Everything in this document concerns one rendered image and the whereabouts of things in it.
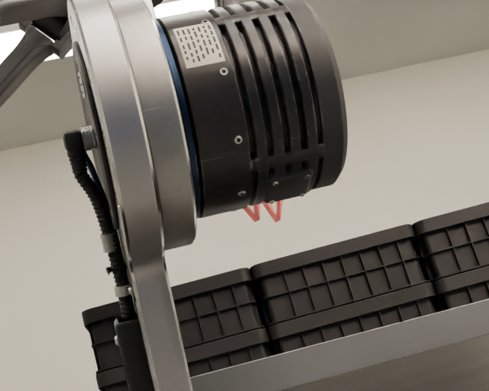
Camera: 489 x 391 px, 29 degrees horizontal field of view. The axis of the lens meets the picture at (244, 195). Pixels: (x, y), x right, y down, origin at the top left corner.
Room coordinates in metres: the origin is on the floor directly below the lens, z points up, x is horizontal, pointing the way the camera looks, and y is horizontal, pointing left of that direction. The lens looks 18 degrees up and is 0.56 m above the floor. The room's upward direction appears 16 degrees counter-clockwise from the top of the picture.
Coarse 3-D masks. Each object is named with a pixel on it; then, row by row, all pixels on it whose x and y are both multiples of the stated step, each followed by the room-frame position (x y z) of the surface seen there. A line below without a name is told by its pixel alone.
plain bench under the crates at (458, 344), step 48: (384, 336) 1.09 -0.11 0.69; (432, 336) 1.10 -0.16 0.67; (480, 336) 1.11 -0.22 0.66; (192, 384) 1.04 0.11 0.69; (240, 384) 1.05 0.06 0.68; (288, 384) 1.06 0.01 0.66; (336, 384) 1.18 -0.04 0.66; (384, 384) 1.40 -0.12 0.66; (432, 384) 1.72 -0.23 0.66; (480, 384) 2.22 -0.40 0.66
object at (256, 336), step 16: (240, 336) 1.57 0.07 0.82; (256, 336) 1.57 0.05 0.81; (192, 352) 1.56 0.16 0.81; (208, 352) 1.56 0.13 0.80; (224, 352) 1.57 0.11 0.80; (240, 352) 1.58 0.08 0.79; (256, 352) 1.58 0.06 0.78; (192, 368) 1.57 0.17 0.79; (208, 368) 1.57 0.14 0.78; (224, 368) 1.58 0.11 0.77; (112, 384) 1.56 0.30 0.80
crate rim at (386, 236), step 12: (396, 228) 1.60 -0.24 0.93; (408, 228) 1.61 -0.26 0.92; (348, 240) 1.59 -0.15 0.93; (360, 240) 1.59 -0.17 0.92; (372, 240) 1.60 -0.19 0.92; (384, 240) 1.60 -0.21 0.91; (300, 252) 1.58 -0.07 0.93; (312, 252) 1.59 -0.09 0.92; (324, 252) 1.59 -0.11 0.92; (336, 252) 1.59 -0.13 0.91; (348, 252) 1.59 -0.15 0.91; (264, 264) 1.58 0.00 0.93; (276, 264) 1.58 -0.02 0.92; (288, 264) 1.58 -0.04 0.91; (300, 264) 1.58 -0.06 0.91; (252, 276) 1.59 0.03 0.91; (252, 288) 1.65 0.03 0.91
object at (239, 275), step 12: (216, 276) 1.57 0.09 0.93; (228, 276) 1.57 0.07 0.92; (240, 276) 1.57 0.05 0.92; (180, 288) 1.56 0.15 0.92; (192, 288) 1.56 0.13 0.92; (204, 288) 1.57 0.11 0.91; (216, 288) 1.57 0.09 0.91; (84, 312) 1.55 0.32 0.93; (96, 312) 1.55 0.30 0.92; (108, 312) 1.55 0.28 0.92; (120, 312) 1.55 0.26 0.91; (84, 324) 1.56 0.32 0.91
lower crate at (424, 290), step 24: (408, 288) 1.60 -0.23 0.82; (432, 288) 1.61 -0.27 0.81; (336, 312) 1.59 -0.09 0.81; (360, 312) 1.59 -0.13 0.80; (384, 312) 1.61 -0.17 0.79; (408, 312) 1.61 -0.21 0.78; (432, 312) 1.62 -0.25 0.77; (288, 336) 1.59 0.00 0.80; (312, 336) 1.59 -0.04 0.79; (336, 336) 1.60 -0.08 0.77
